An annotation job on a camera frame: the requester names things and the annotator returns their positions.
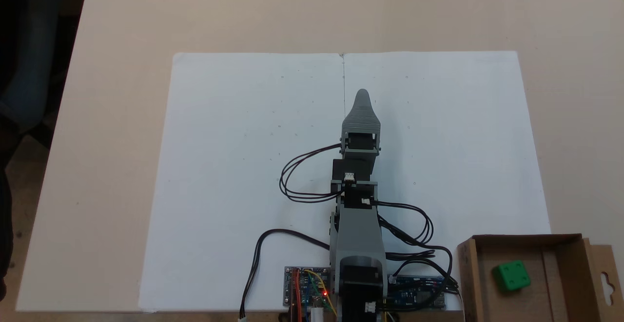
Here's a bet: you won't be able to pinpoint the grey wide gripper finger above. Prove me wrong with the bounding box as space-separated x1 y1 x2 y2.
341 88 382 134

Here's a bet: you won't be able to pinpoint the green dice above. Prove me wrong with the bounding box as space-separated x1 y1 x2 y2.
492 260 532 293

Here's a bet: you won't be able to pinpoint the white paper sheet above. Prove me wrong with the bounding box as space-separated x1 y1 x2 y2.
138 51 552 313

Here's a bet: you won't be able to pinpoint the blue circuit board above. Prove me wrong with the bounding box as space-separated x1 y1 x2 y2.
387 275 447 310

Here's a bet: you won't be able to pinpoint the brown cardboard box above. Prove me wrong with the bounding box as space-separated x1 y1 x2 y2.
456 233 624 322

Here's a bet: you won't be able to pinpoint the black wrist motor cable loop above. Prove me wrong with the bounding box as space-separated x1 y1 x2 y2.
278 143 345 204

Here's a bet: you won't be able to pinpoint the black arm motor cable bundle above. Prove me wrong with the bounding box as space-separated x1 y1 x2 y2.
375 200 462 296

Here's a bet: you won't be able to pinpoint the coloured jumper wires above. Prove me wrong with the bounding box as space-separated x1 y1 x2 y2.
291 267 338 319

